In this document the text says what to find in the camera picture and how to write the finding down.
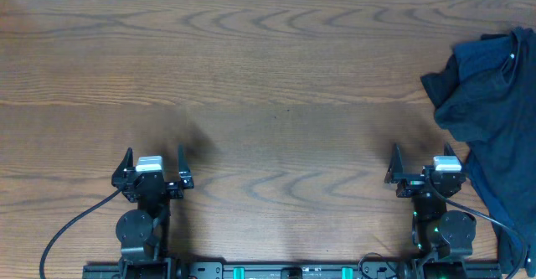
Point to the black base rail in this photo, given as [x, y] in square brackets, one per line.
[366, 269]

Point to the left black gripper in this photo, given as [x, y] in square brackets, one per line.
[122, 179]

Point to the blue garment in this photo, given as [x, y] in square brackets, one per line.
[498, 90]

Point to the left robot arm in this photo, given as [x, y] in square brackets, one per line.
[143, 231]

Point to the dark teal t-shirt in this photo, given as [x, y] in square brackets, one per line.
[444, 91]

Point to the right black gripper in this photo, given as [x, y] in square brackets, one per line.
[412, 184]

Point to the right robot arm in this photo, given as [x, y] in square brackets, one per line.
[443, 237]

